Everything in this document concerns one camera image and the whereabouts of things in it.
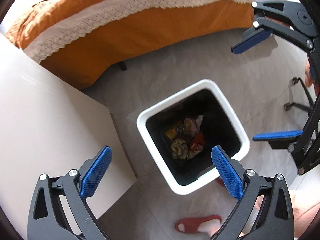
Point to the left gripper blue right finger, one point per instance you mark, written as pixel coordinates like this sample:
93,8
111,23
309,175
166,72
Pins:
275,217

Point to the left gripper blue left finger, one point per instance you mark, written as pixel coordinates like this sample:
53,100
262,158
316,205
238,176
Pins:
47,219

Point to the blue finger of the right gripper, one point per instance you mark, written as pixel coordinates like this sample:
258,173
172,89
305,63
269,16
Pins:
279,140
250,38

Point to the red snack wrapper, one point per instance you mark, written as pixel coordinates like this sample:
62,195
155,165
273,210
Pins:
197,144

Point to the white square trash bin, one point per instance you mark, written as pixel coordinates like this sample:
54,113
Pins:
201,107

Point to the person right hand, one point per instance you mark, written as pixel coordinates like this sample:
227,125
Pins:
309,81

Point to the red slipper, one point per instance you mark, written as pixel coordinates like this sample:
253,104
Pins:
208,225
220,182

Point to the black chair base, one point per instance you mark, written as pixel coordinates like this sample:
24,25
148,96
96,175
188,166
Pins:
299,96

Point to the white bedside cabinet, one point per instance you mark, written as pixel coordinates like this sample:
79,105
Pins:
48,126

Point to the black bed leg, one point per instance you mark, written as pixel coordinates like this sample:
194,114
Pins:
122,65

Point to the orange bed cover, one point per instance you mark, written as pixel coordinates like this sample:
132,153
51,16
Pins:
77,40

